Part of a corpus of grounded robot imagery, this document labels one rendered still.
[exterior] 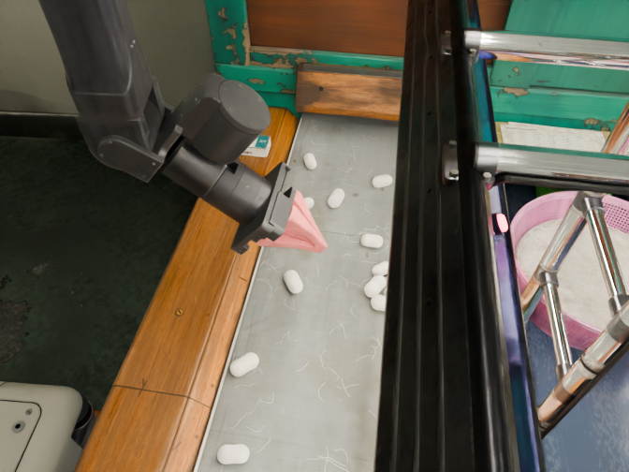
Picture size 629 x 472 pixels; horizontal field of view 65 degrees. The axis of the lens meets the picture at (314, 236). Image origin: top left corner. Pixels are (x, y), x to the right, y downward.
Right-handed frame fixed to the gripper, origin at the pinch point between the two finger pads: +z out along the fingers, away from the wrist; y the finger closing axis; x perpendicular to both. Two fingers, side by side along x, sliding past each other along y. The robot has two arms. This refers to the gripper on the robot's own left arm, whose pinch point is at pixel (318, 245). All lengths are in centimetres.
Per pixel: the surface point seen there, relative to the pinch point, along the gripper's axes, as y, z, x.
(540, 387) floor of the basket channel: -4.5, 35.5, -5.6
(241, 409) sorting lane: -16.4, 2.5, 13.2
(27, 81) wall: 115, -65, 131
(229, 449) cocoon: -21.6, 1.5, 11.5
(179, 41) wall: 121, -27, 76
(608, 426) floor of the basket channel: -8.6, 41.6, -10.6
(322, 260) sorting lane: 7.1, 7.2, 9.5
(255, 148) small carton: 25.9, -6.6, 15.4
